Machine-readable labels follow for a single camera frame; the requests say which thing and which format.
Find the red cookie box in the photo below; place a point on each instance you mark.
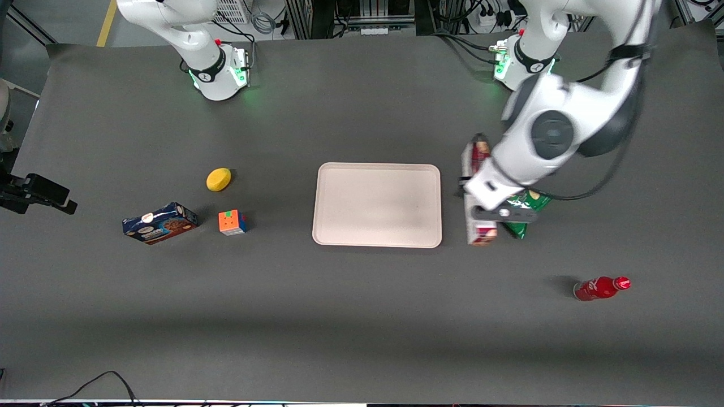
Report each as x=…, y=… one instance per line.
x=482, y=233

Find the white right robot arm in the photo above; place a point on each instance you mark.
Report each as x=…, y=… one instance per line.
x=212, y=68

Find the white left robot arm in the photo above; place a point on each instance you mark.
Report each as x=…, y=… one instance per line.
x=554, y=130

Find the pale pink plastic tray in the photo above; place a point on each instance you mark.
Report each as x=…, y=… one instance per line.
x=376, y=206

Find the blue cookie box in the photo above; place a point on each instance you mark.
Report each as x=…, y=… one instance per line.
x=161, y=223

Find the green chips bag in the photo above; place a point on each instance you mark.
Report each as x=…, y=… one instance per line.
x=517, y=229

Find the red soda bottle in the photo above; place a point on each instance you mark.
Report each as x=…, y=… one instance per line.
x=599, y=288

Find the yellow lemon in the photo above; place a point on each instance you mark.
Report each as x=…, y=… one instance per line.
x=218, y=180

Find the large white power strip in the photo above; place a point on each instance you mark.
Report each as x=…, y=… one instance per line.
x=492, y=18

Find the colourful puzzle cube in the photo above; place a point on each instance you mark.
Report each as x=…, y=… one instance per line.
x=232, y=222

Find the dark grey table mat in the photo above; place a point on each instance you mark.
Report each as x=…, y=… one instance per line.
x=362, y=316

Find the small white power strip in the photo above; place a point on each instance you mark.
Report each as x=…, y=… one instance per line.
x=374, y=30

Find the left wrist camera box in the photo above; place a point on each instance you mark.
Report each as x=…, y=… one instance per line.
x=503, y=215

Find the aluminium frame post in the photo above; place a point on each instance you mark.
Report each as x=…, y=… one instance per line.
x=298, y=17

